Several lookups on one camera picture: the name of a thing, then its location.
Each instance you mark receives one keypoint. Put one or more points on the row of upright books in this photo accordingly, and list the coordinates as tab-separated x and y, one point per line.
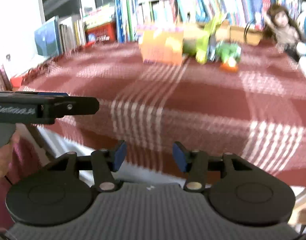
64	28

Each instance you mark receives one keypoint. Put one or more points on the orange yellow snack package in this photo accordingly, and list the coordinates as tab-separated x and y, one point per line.
161	46

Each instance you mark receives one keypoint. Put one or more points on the green snack package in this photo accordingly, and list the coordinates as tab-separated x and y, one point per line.
206	47

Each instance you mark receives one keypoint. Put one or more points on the brown haired doll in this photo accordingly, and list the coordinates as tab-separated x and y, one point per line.
281	28

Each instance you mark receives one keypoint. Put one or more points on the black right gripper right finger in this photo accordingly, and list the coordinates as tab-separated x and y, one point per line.
235	173

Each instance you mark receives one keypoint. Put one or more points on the red white plaid tablecloth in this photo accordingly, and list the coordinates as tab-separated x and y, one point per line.
258	112

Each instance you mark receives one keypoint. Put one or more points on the red maroon striped sleeve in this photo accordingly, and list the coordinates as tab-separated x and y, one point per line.
18	159

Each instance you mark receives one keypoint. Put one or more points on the wooden chair frame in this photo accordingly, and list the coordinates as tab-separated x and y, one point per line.
298	217

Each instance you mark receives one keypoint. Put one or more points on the white undercloth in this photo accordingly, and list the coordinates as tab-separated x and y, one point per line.
55	148

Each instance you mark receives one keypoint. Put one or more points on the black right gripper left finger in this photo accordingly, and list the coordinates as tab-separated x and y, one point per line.
64	171

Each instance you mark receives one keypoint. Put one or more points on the wooden drawer box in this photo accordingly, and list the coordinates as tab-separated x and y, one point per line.
233	33

